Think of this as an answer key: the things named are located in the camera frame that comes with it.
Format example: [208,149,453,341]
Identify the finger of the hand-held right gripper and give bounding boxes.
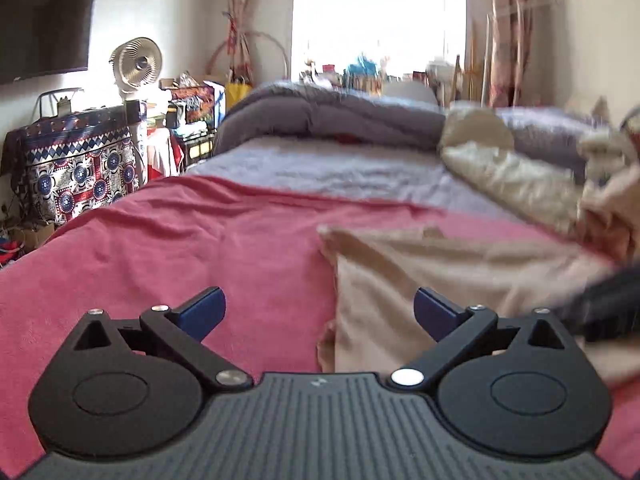
[556,265,640,343]

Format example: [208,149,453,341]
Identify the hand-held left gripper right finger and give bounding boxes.
[390,286,575,392]

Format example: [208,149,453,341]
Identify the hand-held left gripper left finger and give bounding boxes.
[72,286,255,394]

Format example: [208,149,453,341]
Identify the beige long-sleeve shirt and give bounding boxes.
[316,225,640,388]

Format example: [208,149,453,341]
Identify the pink blanket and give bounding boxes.
[0,175,640,476]

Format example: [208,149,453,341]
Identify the beige pants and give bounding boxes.
[575,170,640,266]

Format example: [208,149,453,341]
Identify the cream puffy jacket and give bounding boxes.
[439,105,596,241]

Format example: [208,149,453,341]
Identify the lavender bed sheet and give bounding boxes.
[185,137,526,223]

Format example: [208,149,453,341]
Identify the grey dotted pillow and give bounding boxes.
[500,106,601,183]

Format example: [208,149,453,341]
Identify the colourful box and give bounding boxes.
[169,85,219,129]

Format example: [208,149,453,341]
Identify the yellow bag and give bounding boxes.
[225,80,254,117]

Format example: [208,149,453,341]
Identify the grey quilt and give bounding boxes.
[214,81,447,153]

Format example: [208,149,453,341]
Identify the wooden easel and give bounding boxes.
[451,54,482,107]

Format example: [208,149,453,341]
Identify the blue toy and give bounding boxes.
[346,54,379,79]

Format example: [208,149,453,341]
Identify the white fan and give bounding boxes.
[109,36,164,97]

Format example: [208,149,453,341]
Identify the pink hula hoop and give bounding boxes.
[206,31,292,87]

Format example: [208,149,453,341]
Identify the pink patterned curtain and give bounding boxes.
[226,0,262,82]
[486,0,539,109]

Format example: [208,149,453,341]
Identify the black television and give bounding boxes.
[0,0,99,87]

